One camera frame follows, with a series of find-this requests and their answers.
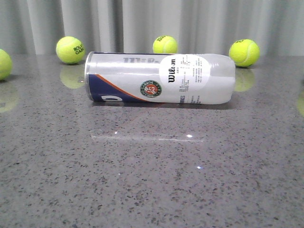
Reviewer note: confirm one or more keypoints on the white Wilson tennis ball can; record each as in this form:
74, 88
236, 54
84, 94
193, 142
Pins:
204, 79

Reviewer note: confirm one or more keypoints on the yellow tennis ball middle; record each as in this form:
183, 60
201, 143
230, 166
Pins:
165, 44

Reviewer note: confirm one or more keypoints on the yellow Roland Garros tennis ball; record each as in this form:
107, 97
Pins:
70, 50

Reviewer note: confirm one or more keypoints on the yellow tennis ball right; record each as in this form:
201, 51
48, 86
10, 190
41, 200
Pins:
244, 52

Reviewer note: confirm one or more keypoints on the Wilson 3 tennis ball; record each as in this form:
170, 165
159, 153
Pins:
5, 64

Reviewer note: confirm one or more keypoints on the white pleated curtain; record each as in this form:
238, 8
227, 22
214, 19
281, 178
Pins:
199, 26

